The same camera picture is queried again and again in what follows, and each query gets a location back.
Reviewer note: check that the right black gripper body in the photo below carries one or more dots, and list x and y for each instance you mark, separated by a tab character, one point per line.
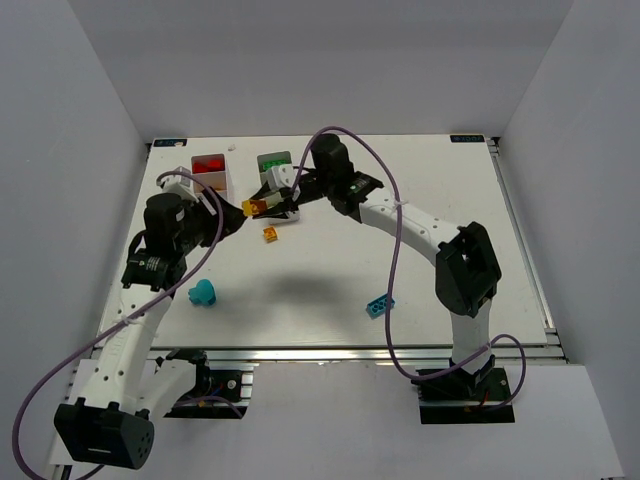
292	198

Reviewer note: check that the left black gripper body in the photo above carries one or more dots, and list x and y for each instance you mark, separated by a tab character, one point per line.
213	216

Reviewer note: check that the orange 2x3 lego brick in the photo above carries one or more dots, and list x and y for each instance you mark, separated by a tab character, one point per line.
254	207

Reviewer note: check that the orange small lego brick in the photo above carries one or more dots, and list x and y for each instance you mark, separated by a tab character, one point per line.
270	234

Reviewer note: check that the green lego brick top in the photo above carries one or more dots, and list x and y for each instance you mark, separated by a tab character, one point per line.
269	164

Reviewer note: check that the red 2x3 lego brick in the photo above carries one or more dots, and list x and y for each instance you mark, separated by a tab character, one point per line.
199	167

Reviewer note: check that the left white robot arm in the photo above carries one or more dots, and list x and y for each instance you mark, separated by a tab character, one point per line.
112	421

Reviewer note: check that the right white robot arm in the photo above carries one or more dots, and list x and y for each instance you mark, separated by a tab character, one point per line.
467	271

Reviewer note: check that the right white divided container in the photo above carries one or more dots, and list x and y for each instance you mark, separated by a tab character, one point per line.
268	157

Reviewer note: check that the white divided container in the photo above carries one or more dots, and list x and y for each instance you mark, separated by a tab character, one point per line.
220	181
268	157

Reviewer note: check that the left white divided container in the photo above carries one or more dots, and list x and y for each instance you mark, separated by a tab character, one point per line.
220	181

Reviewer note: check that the blue heart lego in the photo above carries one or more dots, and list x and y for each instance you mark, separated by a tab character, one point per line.
203	293

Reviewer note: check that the blue 2x3 lego brick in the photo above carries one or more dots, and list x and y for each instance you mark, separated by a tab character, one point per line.
377	307

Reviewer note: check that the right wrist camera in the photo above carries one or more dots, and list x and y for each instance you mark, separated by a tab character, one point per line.
280	179

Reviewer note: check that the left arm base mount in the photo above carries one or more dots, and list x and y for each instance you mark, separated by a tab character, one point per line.
216	394

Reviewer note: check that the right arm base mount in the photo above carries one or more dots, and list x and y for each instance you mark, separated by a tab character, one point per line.
461	398

